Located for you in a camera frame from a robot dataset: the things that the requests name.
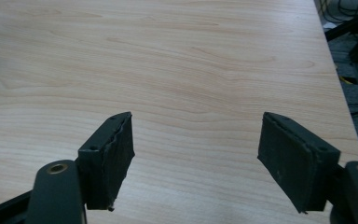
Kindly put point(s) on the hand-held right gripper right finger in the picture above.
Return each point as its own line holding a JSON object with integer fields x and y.
{"x": 295, "y": 158}

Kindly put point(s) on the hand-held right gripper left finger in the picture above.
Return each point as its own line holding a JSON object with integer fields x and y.
{"x": 105, "y": 161}

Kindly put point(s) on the black metal stand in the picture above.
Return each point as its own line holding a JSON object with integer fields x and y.
{"x": 355, "y": 31}

